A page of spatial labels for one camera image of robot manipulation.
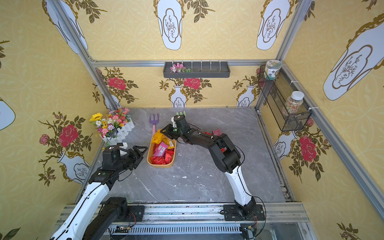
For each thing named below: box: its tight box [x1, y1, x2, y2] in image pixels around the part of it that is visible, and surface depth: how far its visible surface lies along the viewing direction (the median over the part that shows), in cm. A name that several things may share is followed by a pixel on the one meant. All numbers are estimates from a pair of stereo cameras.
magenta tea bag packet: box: [153, 141, 169, 157], surface depth 92 cm
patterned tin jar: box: [264, 59, 283, 80], surface depth 87 cm
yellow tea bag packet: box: [151, 129, 169, 145], surface depth 92 cm
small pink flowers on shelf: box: [170, 62, 191, 73], surface depth 89 cm
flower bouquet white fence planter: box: [89, 106, 135, 145], surface depth 94 cm
